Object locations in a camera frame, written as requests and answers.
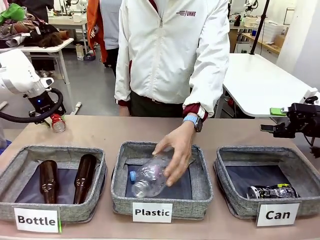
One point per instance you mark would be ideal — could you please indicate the person's left hand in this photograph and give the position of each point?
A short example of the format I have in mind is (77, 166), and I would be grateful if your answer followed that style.
(180, 150)

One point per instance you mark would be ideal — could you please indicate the white storage boxes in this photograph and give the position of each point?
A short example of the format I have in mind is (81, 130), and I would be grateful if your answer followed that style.
(272, 28)

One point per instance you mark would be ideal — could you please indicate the red aluminium can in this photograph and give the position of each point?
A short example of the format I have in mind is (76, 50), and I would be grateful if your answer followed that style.
(58, 125)

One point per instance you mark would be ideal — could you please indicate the clear plastic bottle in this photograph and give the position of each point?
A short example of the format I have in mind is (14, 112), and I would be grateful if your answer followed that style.
(150, 185)
(132, 176)

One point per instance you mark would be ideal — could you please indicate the person in dark clothes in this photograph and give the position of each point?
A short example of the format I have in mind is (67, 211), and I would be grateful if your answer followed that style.
(41, 8)

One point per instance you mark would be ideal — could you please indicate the person in white jacket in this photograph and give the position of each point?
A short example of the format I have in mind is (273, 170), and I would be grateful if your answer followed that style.
(165, 62)

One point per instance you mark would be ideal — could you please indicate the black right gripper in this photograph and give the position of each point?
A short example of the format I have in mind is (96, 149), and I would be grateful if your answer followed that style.
(305, 120)

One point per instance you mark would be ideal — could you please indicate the grey fabric basket can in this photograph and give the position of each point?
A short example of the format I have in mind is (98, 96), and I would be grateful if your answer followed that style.
(240, 207)

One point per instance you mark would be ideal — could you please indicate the white sign reading Can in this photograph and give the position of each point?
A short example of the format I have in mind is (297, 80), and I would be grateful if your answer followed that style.
(278, 214)

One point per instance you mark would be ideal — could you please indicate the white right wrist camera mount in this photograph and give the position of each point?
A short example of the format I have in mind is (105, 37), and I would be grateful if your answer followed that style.
(310, 93)

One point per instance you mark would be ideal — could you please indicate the person in orange jacket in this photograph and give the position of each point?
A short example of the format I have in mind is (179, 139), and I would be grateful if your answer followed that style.
(96, 20)

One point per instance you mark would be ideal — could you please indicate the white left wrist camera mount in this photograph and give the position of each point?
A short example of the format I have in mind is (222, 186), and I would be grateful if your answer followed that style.
(48, 81)

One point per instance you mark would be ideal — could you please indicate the brown glass beer bottle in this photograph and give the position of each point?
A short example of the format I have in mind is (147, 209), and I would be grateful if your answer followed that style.
(48, 180)
(83, 177)

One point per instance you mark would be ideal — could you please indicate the black aluminium can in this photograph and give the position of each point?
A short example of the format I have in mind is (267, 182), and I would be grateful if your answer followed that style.
(260, 192)

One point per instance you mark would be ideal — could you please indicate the large cardboard box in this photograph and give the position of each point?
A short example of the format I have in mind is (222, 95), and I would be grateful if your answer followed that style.
(233, 41)

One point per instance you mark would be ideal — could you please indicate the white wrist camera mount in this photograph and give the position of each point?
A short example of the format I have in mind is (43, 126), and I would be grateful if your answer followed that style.
(48, 81)
(310, 93)

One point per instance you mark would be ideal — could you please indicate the black smartwatch blue band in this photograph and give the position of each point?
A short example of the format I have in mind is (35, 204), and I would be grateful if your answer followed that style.
(197, 125)

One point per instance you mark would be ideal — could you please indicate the grey fabric basket bottle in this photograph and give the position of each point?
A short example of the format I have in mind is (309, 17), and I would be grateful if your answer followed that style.
(75, 212)

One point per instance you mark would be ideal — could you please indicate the brown roll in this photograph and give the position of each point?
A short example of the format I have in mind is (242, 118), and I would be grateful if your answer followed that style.
(63, 34)

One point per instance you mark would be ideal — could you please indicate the small cardboard box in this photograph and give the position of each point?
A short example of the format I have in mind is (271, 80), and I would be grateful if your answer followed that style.
(80, 51)

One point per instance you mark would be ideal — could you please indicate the pile of dark clothes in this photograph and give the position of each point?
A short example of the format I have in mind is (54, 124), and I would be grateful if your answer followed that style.
(37, 35)

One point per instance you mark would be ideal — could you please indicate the green cloth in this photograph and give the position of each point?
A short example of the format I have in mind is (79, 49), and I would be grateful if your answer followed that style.
(11, 13)

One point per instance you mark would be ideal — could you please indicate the large white table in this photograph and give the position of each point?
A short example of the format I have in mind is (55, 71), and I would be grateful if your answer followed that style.
(262, 82)

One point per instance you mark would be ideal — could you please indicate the black tripod pole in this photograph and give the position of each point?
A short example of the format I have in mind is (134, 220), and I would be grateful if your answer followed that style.
(261, 25)

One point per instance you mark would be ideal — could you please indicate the white sign reading Plastic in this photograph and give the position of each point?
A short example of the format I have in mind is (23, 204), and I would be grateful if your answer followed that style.
(152, 212)

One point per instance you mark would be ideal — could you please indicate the white sign reading Bottle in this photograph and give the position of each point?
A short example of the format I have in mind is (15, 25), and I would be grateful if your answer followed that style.
(37, 220)

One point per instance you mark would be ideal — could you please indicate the white table with clothes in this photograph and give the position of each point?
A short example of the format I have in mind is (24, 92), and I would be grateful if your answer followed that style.
(57, 45)

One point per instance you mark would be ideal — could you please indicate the white background desk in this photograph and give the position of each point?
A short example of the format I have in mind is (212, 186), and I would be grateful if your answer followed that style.
(67, 23)

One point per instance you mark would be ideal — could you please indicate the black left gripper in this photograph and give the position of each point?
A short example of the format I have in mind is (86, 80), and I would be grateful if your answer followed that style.
(42, 106)

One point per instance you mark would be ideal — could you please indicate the grey fabric basket plastic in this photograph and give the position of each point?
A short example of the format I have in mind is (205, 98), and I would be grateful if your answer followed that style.
(192, 207)

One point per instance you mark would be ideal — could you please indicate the person's left forearm white sleeve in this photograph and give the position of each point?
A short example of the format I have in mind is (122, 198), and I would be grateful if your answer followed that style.
(207, 95)

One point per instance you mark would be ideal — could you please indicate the wooden workbench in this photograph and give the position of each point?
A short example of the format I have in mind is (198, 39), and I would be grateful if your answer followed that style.
(265, 45)

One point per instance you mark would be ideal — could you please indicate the person's right forearm white sleeve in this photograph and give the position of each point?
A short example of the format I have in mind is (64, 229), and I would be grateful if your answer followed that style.
(122, 82)

